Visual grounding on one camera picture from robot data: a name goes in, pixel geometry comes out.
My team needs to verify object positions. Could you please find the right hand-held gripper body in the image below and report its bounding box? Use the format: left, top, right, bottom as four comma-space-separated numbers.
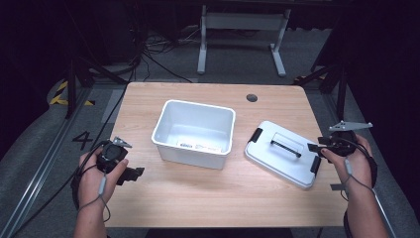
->
324, 120, 374, 158

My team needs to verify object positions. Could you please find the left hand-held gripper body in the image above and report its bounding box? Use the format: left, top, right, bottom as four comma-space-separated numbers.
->
95, 136, 134, 175

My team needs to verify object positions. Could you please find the white lid with black handle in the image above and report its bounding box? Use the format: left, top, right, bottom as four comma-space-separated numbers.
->
244, 120, 323, 190

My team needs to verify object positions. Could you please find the white plastic storage box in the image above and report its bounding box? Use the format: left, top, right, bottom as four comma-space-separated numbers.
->
151, 98, 237, 171

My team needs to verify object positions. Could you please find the person's right hand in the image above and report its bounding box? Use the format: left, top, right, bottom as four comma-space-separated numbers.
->
320, 133, 374, 200

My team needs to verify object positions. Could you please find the person's left hand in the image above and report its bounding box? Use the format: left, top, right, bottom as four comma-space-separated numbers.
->
76, 150, 130, 213

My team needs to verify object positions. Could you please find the black tripod stand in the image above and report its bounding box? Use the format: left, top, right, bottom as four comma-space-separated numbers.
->
292, 60, 352, 122
63, 54, 129, 120

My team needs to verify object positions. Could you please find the yellow and black floor tape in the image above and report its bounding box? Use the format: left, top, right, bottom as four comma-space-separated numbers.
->
49, 80, 97, 107

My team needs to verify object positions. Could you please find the grey left wrist lanyard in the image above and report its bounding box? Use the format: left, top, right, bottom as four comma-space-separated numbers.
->
76, 174, 112, 223

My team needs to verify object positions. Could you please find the grey wrist lanyard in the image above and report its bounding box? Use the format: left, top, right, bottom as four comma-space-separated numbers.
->
339, 158, 376, 202
76, 174, 112, 223

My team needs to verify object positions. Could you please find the grey right wrist lanyard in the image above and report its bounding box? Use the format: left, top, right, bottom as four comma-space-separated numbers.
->
339, 158, 376, 202

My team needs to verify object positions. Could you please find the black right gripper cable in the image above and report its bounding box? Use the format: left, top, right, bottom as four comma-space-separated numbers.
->
341, 137, 379, 190

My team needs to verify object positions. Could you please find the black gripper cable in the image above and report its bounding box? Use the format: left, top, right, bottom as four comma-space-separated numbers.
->
341, 137, 379, 190
12, 140, 111, 238

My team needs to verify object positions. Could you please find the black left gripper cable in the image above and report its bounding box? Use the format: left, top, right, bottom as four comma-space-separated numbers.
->
12, 140, 111, 238

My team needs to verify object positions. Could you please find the aluminium floor rail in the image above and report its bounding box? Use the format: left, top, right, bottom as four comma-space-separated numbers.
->
0, 88, 92, 238
370, 186, 398, 238

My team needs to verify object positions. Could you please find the bundle of black floor cables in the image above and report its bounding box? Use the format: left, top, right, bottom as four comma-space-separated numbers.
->
98, 28, 202, 140

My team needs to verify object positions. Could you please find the grey metal table frame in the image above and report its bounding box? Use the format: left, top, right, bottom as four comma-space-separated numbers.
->
196, 4, 293, 78

